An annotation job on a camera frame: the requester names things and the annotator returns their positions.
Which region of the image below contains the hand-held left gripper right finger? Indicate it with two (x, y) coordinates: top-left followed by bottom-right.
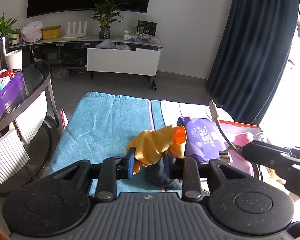
(165, 150), (255, 203)

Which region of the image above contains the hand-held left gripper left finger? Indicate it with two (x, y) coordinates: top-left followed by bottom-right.
(39, 147), (136, 203)

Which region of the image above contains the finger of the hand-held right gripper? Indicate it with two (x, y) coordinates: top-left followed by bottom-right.
(241, 140), (300, 174)
(283, 166), (300, 195)

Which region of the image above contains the dark blue sock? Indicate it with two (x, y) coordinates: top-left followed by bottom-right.
(147, 159), (182, 190)

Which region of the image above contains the yellow cloth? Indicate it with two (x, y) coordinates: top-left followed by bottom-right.
(126, 124), (187, 174)

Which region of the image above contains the red-rimmed cardboard box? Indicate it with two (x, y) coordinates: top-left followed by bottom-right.
(219, 120), (288, 188)

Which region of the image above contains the white USB cable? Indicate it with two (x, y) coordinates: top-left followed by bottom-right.
(209, 99), (244, 164)

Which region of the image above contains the pink pompom plush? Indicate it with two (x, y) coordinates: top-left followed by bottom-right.
(230, 132), (255, 173)

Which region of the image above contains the purple tissue pack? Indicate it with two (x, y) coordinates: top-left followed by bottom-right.
(176, 116), (232, 164)

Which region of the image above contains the teal striped blanket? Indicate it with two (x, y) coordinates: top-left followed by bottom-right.
(49, 92), (234, 198)

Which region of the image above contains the pink notebook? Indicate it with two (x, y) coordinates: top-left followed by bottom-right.
(58, 109), (69, 130)

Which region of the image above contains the white cabinet drawer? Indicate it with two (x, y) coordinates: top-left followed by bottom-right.
(87, 47), (162, 77)

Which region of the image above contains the white ribbed stool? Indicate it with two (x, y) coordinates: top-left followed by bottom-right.
(0, 129), (30, 188)
(15, 92), (48, 144)

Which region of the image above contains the dark blue curtain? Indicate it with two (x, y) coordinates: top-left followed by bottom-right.
(205, 0), (300, 125)

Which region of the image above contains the clear plastic bag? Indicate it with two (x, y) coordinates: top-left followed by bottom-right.
(51, 68), (70, 78)

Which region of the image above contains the blue-grey plastic bag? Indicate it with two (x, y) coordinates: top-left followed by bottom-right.
(95, 39), (115, 49)

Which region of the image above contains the clear container of small goods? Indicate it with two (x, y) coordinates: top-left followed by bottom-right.
(129, 32), (162, 43)

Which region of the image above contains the round glass-top table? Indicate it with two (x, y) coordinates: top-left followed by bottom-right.
(0, 58), (58, 140)

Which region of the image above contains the long TV cabinet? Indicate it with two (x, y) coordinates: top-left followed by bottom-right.
(9, 34), (165, 90)

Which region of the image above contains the black and green box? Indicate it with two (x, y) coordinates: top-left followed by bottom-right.
(136, 20), (157, 36)

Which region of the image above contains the purple basket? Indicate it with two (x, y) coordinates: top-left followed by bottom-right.
(0, 70), (25, 125)

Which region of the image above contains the white router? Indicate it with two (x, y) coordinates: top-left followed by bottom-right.
(62, 21), (87, 39)

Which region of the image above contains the potted plant in dark vase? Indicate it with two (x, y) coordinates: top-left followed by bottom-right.
(89, 0), (127, 40)

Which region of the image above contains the yellow box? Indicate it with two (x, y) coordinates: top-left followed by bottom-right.
(42, 25), (62, 40)

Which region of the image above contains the red and white carton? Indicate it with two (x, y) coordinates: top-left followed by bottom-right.
(0, 69), (15, 80)

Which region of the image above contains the white paper cup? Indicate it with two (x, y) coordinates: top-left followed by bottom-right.
(4, 49), (23, 71)

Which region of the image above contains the white plastic bag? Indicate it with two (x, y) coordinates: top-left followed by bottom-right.
(21, 21), (43, 43)

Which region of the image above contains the steel thermos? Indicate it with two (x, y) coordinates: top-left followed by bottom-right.
(0, 36), (10, 70)

